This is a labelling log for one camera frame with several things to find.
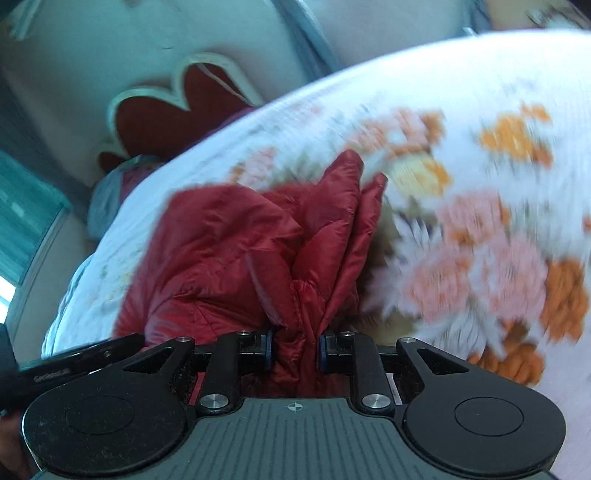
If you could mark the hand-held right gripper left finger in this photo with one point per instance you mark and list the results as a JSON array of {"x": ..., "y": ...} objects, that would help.
[{"x": 269, "y": 347}]

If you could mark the red heart-shaped headboard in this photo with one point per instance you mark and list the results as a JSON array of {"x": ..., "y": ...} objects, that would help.
[{"x": 171, "y": 110}]

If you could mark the grey-blue curtain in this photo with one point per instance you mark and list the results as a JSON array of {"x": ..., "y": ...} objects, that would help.
[{"x": 307, "y": 32}]

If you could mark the white floral blanket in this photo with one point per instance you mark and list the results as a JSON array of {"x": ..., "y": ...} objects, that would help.
[{"x": 461, "y": 184}]

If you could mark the light blue cloth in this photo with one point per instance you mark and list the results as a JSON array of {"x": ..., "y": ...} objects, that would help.
[{"x": 115, "y": 194}]

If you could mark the red puffer jacket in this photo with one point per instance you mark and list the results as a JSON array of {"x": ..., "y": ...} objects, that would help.
[{"x": 240, "y": 258}]

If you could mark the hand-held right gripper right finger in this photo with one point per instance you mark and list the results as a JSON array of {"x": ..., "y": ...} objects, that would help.
[{"x": 324, "y": 351}]

